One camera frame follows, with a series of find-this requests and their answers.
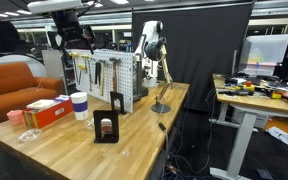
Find upper silver wrench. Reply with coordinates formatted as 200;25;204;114
88;59;93;91

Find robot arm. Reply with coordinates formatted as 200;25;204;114
27;0;99;58

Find white and blue cup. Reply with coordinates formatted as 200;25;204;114
70;92;88;120

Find white pegboard panel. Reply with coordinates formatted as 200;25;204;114
69;49;136;113

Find yellow t-handle key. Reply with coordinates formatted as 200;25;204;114
69;52;78;82
77;65;87;85

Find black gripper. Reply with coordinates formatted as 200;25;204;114
47;10;96;59

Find white booklet with orange circle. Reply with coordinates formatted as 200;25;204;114
27;99;54;110

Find wooden desk lamp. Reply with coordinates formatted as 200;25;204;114
151;45;172;113

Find pink plastic mug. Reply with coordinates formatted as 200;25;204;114
7;110;23;125

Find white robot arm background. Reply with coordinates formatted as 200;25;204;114
135;21;163;87

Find orange sofa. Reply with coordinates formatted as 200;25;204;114
0;62;64;123

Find dark head wooden hammer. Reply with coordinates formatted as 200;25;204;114
109;58;121;92

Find wooden handle hammer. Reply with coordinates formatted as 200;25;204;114
99;60;105;96

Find black cable on table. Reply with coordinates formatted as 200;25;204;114
158;122;170;180

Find black metal bookend front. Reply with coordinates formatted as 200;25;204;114
93;110;119;143

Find upper yellow T-handle key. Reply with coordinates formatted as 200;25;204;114
69;52;78;82

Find black metal bookend rear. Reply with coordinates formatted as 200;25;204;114
110;91;126;114

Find cluttered wooden side desk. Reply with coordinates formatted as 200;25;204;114
210;74;288;180

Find lower yellow T-handle key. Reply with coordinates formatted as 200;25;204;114
77;65;87;85

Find black metal bookend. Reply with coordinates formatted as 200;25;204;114
93;110;119;143
110;91;126;114

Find clear plastic storage bin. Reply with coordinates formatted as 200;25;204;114
238;34;288;76

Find black pliers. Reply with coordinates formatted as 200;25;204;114
95;62;101;86

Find orange rainbow cardboard box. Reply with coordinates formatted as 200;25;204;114
22;98;73;128

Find clear drinking glass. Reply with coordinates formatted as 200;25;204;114
84;118;95;130

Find black backdrop curtain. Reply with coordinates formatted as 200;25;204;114
132;0;254;111

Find clear glass lid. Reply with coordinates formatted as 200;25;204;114
18;129;42;142

